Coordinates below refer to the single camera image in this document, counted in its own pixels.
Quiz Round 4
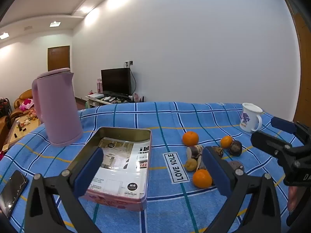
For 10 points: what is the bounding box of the pink metal tin box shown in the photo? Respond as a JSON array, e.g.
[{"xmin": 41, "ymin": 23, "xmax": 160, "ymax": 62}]
[{"xmin": 64, "ymin": 127, "xmax": 152, "ymax": 211}]

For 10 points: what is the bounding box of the wooden door frame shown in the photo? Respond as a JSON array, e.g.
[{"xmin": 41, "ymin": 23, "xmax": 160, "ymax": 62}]
[{"xmin": 284, "ymin": 0, "xmax": 311, "ymax": 124}]

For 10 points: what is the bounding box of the white tv stand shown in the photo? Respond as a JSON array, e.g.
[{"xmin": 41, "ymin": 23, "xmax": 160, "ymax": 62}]
[{"xmin": 86, "ymin": 93, "xmax": 136, "ymax": 108}]

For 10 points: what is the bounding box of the person's right hand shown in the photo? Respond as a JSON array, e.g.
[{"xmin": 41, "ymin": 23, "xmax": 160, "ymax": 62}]
[{"xmin": 288, "ymin": 186, "xmax": 303, "ymax": 211}]

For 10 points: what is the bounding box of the printed paper booklet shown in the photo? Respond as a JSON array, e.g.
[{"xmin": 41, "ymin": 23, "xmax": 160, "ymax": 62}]
[{"xmin": 85, "ymin": 137, "xmax": 149, "ymax": 199}]

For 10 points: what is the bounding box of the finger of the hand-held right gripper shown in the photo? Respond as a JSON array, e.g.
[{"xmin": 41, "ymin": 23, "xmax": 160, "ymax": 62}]
[
  {"xmin": 250, "ymin": 131, "xmax": 304, "ymax": 173},
  {"xmin": 271, "ymin": 117, "xmax": 311, "ymax": 148}
]

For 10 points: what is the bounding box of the cut taro piece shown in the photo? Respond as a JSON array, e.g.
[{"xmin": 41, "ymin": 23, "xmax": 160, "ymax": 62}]
[
  {"xmin": 196, "ymin": 156, "xmax": 207, "ymax": 171},
  {"xmin": 186, "ymin": 145, "xmax": 204, "ymax": 160}
]

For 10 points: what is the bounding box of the wooden coffee table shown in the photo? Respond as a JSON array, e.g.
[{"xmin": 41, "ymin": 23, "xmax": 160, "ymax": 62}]
[{"xmin": 1, "ymin": 117, "xmax": 40, "ymax": 151}]

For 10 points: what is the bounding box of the large mandarin orange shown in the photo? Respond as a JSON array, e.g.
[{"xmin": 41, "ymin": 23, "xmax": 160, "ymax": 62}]
[{"xmin": 182, "ymin": 131, "xmax": 200, "ymax": 147}]

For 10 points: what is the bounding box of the smooth purple fruit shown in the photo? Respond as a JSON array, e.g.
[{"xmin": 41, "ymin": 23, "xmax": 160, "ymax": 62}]
[{"xmin": 227, "ymin": 161, "xmax": 244, "ymax": 171}]

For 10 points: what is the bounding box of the brown leather sofa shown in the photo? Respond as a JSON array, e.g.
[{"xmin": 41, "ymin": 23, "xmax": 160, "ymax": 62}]
[{"xmin": 13, "ymin": 89, "xmax": 34, "ymax": 117}]

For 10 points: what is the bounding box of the white mug with purple print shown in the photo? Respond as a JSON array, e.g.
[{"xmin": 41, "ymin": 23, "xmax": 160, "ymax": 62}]
[{"xmin": 239, "ymin": 103, "xmax": 264, "ymax": 133}]

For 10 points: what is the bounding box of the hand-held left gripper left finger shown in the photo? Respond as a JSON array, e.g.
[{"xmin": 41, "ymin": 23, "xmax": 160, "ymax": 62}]
[{"xmin": 24, "ymin": 147, "xmax": 105, "ymax": 233}]

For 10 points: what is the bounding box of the black television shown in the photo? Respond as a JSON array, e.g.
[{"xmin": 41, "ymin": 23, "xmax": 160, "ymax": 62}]
[{"xmin": 101, "ymin": 68, "xmax": 132, "ymax": 96}]

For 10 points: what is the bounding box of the pink floral cushion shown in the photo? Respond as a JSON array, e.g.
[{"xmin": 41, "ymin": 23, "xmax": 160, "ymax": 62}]
[{"xmin": 19, "ymin": 99, "xmax": 34, "ymax": 111}]

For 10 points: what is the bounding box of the black smartphone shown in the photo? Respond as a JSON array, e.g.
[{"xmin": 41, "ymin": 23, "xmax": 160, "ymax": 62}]
[{"xmin": 0, "ymin": 170, "xmax": 29, "ymax": 219}]

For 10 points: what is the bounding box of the blue plaid tablecloth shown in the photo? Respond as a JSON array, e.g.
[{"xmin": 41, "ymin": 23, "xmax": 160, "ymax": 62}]
[{"xmin": 0, "ymin": 101, "xmax": 311, "ymax": 233}]

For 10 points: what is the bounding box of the black power cable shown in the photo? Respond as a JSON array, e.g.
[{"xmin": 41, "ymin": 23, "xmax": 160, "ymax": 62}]
[{"xmin": 129, "ymin": 67, "xmax": 137, "ymax": 95}]

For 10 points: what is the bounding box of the brown wooden door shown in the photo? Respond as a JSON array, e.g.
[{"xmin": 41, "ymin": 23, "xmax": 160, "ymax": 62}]
[{"xmin": 47, "ymin": 45, "xmax": 71, "ymax": 71}]

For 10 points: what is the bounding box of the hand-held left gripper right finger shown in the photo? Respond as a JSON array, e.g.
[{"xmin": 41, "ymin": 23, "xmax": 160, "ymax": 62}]
[{"xmin": 202, "ymin": 146, "xmax": 289, "ymax": 233}]

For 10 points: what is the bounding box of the dark purple passion fruit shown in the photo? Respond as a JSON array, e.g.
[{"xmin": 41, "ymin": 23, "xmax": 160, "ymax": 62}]
[{"xmin": 229, "ymin": 140, "xmax": 243, "ymax": 156}]

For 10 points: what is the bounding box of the pink electric kettle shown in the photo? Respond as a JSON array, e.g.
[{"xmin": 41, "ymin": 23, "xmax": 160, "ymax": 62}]
[{"xmin": 31, "ymin": 68, "xmax": 84, "ymax": 148}]

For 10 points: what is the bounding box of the small yellowish fruit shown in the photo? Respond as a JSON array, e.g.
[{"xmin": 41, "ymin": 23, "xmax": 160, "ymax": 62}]
[{"xmin": 185, "ymin": 158, "xmax": 198, "ymax": 171}]

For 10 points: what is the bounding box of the small mandarin orange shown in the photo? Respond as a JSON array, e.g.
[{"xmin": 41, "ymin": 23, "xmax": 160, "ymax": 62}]
[{"xmin": 220, "ymin": 135, "xmax": 234, "ymax": 149}]

